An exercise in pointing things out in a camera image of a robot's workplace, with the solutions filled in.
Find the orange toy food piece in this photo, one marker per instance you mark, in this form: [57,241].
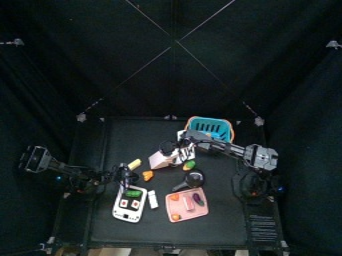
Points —
[147,175]

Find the orange carrot piece green top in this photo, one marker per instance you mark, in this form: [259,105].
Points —
[175,217]

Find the white sushi tray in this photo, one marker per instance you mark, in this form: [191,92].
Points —
[134,213]

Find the toy frying pan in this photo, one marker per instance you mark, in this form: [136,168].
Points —
[195,179]

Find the toy sushi piece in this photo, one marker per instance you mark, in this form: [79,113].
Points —
[123,203]
[135,204]

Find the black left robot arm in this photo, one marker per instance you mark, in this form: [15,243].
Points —
[37,159]

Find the toy corn green husk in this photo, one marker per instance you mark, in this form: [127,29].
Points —
[188,165]

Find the black label white text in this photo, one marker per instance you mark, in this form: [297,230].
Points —
[262,226]

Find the black square toy piece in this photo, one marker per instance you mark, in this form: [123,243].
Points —
[126,216]

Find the green toy piece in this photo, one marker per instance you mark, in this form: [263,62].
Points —
[134,193]

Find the teal basket orange rim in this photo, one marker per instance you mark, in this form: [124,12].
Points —
[220,133]

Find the orange toy carrot piece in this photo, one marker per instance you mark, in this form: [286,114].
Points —
[174,197]

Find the white knife holder block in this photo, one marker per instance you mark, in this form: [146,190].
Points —
[160,160]

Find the cream yellow toy piece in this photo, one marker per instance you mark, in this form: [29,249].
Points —
[134,164]

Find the purple toy eggplant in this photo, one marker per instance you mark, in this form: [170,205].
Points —
[198,199]

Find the metal frame bracket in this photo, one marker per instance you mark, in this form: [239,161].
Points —
[17,42]
[333,44]
[258,121]
[80,117]
[170,117]

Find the pink toy tray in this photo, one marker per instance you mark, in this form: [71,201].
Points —
[195,213]

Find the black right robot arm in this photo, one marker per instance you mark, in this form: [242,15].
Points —
[261,157]

